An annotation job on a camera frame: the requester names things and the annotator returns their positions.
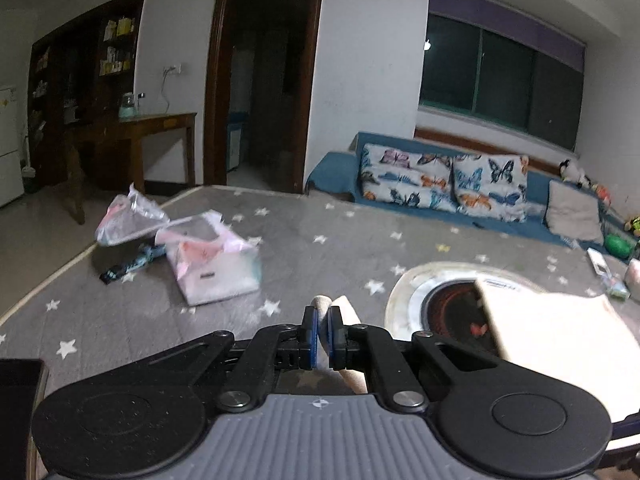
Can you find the white chest freezer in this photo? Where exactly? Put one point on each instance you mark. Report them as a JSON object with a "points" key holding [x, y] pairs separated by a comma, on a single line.
{"points": [[235, 142]]}

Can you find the grey cushion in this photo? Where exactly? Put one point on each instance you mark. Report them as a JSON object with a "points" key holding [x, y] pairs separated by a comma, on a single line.
{"points": [[572, 210]]}

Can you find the pink and white plastic bag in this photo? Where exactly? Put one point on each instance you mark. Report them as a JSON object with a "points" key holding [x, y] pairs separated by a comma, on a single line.
{"points": [[215, 270]]}

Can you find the cream cloth garment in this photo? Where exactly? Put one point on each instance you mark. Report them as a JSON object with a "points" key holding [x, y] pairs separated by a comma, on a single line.
{"points": [[555, 330]]}

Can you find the white wall socket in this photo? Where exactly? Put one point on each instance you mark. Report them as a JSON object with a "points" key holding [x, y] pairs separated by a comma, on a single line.
{"points": [[173, 69]]}

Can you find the blue sofa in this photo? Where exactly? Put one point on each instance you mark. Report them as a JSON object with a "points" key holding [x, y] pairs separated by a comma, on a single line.
{"points": [[330, 170]]}

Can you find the purple window blind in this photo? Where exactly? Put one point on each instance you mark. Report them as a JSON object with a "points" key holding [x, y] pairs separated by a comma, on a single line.
{"points": [[500, 15]]}

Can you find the green ball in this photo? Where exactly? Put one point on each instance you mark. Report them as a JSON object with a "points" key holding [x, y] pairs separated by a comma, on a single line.
{"points": [[619, 246]]}

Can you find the window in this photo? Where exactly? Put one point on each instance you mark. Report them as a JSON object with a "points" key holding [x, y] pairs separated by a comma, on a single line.
{"points": [[500, 80]]}

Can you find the penguin plush toy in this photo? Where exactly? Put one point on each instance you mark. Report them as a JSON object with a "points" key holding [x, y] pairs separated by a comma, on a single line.
{"points": [[570, 171]]}

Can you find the round table heater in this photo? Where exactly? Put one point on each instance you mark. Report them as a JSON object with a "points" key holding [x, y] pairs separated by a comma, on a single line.
{"points": [[450, 305]]}

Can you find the white refrigerator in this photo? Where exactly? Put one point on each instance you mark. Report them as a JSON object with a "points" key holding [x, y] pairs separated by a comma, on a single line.
{"points": [[9, 150]]}

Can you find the dark wooden door frame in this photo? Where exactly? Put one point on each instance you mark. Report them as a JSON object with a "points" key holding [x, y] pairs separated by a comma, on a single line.
{"points": [[212, 85]]}

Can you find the butterfly print cushion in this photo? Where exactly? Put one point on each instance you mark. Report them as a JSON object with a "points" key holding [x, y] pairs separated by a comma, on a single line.
{"points": [[492, 187], [405, 180]]}

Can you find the grey star-patterned blanket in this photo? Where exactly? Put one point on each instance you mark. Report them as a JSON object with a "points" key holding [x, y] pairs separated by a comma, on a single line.
{"points": [[300, 240]]}

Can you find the dark wooden shelf unit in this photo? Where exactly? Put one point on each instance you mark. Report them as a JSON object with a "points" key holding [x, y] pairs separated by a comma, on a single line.
{"points": [[55, 85]]}

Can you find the clear plastic bag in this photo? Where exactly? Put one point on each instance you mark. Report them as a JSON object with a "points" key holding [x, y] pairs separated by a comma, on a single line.
{"points": [[125, 217]]}

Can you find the wooden desk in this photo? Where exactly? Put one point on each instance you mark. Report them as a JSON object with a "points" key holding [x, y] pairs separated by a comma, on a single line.
{"points": [[150, 122]]}

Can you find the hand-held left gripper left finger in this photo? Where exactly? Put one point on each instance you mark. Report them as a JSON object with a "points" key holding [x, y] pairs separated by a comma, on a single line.
{"points": [[313, 340]]}

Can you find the white flat box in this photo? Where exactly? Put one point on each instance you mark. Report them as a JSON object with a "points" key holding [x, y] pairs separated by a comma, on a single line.
{"points": [[598, 262]]}

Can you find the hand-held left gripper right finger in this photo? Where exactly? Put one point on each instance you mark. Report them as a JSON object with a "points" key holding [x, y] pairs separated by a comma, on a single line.
{"points": [[335, 340]]}

